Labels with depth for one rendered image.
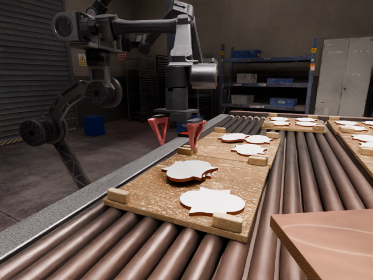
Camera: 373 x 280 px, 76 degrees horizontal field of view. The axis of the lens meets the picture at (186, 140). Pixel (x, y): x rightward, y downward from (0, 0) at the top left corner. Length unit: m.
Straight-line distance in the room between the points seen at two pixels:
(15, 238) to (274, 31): 5.88
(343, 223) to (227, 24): 6.16
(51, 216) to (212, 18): 6.23
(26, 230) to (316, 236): 0.54
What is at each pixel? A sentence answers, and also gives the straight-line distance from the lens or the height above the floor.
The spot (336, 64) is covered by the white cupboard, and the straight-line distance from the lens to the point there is 5.35.
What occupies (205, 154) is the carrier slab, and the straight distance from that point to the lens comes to 0.94.
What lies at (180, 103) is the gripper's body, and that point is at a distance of 0.59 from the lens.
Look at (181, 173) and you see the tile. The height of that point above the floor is 0.97.
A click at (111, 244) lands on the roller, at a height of 0.91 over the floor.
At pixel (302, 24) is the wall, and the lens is 6.02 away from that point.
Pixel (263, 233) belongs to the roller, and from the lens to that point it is 0.55.
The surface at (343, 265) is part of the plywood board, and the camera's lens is 0.32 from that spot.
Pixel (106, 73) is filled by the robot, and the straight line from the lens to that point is 1.52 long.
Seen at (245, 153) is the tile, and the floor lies 0.95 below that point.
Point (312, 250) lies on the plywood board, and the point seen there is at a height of 1.04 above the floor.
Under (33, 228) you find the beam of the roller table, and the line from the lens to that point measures 0.63.
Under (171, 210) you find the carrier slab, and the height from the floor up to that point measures 0.94.
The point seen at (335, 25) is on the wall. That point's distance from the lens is 5.98.
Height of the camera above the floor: 1.23
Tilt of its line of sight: 15 degrees down
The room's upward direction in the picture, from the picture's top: straight up
